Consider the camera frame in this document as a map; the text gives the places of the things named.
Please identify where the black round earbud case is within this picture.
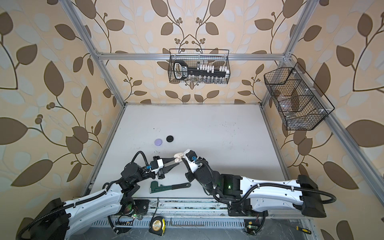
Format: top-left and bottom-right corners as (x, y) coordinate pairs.
(166, 136), (174, 143)

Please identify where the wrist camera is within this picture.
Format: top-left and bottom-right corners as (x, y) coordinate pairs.
(150, 156), (164, 174)
(183, 149), (199, 166)

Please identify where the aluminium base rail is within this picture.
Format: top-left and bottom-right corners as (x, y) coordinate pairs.
(89, 197), (313, 229)

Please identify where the yellow black screwdriver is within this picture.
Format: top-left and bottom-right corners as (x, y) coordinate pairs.
(296, 226), (312, 235)

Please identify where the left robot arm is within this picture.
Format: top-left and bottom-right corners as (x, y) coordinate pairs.
(16, 153), (184, 240)

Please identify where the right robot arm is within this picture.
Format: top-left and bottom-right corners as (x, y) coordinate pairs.
(182, 157), (337, 226)

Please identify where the green pipe wrench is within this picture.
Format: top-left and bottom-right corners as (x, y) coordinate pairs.
(150, 181), (191, 194)

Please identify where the side wire basket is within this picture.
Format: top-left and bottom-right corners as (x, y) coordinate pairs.
(264, 63), (335, 131)

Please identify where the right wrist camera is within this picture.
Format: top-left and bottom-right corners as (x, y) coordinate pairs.
(183, 149), (199, 166)

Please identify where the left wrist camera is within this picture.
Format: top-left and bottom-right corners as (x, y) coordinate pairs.
(150, 156), (164, 174)

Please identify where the yellow black tape measure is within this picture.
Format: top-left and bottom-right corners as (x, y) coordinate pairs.
(149, 216), (166, 236)

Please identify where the back wire basket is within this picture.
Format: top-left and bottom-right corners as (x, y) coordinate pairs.
(168, 48), (231, 85)

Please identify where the purple earbud case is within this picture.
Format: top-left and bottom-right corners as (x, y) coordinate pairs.
(154, 139), (163, 146)

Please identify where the white earbud case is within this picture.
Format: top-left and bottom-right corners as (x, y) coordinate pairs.
(174, 153), (184, 163)

